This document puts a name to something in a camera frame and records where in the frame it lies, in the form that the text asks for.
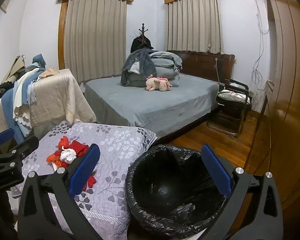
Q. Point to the dark jacket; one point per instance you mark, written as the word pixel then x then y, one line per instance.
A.
pixel 145 43

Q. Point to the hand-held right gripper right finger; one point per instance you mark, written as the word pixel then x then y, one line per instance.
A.
pixel 217 170

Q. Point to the dark grey fleece blanket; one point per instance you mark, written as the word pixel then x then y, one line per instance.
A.
pixel 140 60

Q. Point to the red plastic scrap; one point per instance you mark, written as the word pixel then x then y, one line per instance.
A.
pixel 63 142

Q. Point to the trash bin with black bag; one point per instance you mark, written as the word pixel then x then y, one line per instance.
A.
pixel 165 192

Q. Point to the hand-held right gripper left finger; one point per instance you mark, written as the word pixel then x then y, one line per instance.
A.
pixel 85 170

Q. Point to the bed with grey sheet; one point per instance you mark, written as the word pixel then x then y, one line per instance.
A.
pixel 152 100

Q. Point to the dark wooden headboard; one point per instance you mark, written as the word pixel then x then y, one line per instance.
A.
pixel 202 65

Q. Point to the narrow beige curtain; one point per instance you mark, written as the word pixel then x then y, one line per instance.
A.
pixel 192 25

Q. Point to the wide beige curtain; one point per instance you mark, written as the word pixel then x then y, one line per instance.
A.
pixel 95 40

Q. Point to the white paper wad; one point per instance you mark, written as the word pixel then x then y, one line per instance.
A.
pixel 67 155

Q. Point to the black folding chair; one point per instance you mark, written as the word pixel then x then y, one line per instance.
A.
pixel 236 85

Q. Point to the folded grey duvets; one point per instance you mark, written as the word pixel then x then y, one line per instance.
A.
pixel 165 62

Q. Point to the pink plush toy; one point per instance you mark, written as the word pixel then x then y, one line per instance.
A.
pixel 157 83

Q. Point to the dark wooden nightstand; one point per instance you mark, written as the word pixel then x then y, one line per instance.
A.
pixel 233 110

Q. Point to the beige-covered furniture with clothes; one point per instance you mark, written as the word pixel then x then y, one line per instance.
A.
pixel 55 95

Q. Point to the red cloth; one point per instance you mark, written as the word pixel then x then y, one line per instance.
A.
pixel 76 148

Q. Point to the wooden coat rack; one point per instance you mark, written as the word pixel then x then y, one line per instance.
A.
pixel 142 30

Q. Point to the silver chair cushion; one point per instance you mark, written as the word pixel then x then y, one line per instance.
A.
pixel 232 95

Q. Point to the wooden wardrobe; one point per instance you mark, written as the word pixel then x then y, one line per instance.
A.
pixel 290 80

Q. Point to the wooden side table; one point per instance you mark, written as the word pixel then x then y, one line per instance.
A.
pixel 267 83

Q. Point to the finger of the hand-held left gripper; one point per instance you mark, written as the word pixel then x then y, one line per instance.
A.
pixel 27 143
pixel 5 136

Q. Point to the pile of folded cloths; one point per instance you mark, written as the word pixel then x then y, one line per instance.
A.
pixel 20 90

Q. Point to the grey floral quilt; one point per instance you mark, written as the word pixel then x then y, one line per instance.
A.
pixel 110 150

